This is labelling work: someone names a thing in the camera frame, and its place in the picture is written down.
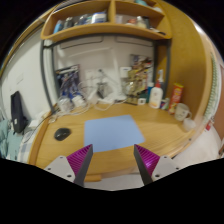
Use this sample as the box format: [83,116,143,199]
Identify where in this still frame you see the white paper box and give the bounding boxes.
[27,118,43,130]

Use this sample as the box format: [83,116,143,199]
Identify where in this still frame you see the white wall box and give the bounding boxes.
[119,66,132,79]

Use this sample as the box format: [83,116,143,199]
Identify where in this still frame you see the grey metal desk frame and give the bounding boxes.
[40,33,173,114]

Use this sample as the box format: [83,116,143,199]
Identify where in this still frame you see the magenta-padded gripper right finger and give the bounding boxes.
[133,143,183,186]

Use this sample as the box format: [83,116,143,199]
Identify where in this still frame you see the metal cup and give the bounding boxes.
[97,81,113,98]

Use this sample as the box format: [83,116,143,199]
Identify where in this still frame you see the black computer mouse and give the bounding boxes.
[53,127,72,142]

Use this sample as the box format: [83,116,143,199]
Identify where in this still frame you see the clear round plastic container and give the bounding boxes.
[57,94,73,113]

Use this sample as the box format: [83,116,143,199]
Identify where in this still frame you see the white cable bundle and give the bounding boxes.
[48,84,129,123]

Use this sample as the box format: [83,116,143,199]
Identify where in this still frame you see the robot model kit box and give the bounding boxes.
[54,64,82,98]

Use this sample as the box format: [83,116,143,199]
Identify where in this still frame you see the colourful figure box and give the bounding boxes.
[129,54,154,84]

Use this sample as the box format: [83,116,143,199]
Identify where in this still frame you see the white charger block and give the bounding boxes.
[72,94,86,108]

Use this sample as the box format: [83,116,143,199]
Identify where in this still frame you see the white mug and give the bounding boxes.
[174,102,193,122]

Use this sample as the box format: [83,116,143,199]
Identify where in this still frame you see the small colourful can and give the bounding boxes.
[159,98,171,111]

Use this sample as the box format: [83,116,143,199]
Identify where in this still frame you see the plaid blanket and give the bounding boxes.
[16,133,36,164]

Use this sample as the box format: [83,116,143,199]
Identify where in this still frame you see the red yellow snack canister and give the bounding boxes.
[168,82,185,115]

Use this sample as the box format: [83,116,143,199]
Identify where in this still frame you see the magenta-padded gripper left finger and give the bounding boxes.
[43,143,94,188]

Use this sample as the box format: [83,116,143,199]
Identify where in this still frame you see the blue bottle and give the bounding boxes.
[146,82,155,101]

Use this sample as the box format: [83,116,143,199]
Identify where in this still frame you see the black bag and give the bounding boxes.
[10,90,29,134]

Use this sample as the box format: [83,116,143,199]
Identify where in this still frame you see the white red-capped pump bottle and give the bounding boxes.
[148,79,164,110]

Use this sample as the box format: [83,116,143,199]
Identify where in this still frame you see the wooden shelf unit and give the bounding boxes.
[40,0,173,43]

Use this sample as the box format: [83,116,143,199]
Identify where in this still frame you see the white nozzle bottle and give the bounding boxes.
[157,69,165,84]

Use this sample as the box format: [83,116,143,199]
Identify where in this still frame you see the teal bedding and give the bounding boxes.
[0,119,23,159]

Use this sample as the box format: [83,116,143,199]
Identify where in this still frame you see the brown tree figure toy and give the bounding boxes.
[125,68,148,105]

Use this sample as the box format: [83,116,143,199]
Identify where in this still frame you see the light blue mouse pad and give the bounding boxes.
[83,114,146,154]

